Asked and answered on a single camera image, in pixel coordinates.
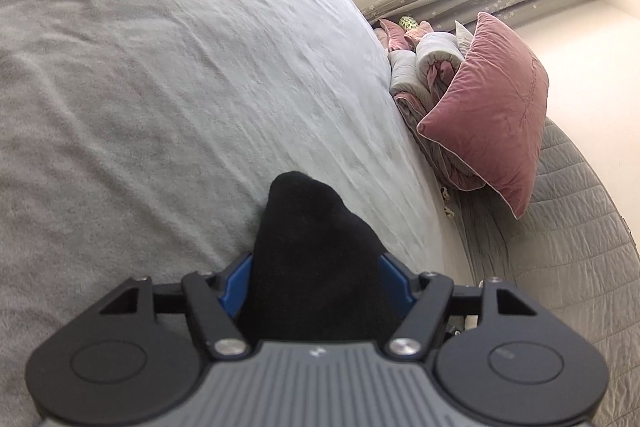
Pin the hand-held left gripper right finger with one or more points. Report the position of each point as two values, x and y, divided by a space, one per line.
398 283

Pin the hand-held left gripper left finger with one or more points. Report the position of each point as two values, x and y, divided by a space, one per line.
237 288

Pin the black garment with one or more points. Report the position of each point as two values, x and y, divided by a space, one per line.
315 267

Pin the beige tassel trim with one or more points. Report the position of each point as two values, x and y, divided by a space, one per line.
448 202

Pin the grey quilted headboard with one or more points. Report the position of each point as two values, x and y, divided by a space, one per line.
575 232

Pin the pink pillow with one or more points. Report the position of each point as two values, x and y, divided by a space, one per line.
495 107

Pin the folded grey pink quilt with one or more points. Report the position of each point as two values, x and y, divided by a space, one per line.
420 72

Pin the white pillow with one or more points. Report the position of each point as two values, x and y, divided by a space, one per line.
462 37

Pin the yellow patterned small cloth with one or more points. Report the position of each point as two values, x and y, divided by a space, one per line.
409 23

